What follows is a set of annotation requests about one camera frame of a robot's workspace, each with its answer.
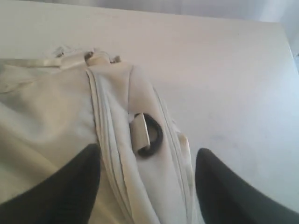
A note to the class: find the beige fabric duffel bag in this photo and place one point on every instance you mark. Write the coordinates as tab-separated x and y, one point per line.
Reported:
51	109

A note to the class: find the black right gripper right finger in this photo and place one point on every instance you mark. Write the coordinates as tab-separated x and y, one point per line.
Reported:
225	198

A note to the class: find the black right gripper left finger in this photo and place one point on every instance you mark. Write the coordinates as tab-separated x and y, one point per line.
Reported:
66	197

